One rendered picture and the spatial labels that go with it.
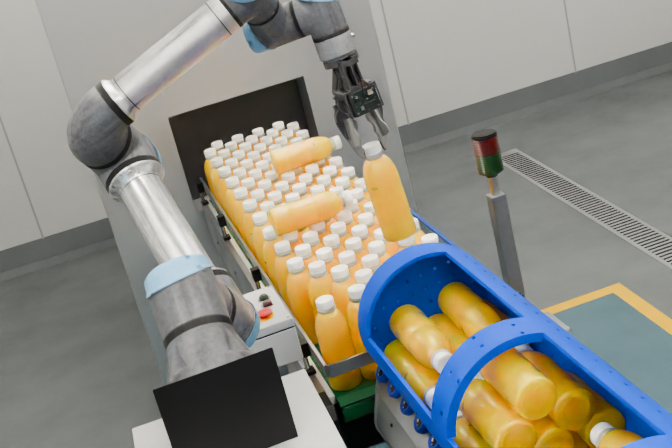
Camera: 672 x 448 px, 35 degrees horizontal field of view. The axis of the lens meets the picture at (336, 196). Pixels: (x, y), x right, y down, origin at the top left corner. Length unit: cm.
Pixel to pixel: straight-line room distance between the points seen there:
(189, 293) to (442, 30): 500
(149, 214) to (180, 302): 31
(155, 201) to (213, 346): 42
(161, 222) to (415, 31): 469
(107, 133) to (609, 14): 536
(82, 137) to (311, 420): 67
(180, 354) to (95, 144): 49
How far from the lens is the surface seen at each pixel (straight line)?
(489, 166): 257
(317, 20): 206
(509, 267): 269
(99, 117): 199
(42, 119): 628
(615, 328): 421
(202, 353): 168
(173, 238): 197
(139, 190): 203
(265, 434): 173
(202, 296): 174
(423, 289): 213
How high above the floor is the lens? 206
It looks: 20 degrees down
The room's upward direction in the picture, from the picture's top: 14 degrees counter-clockwise
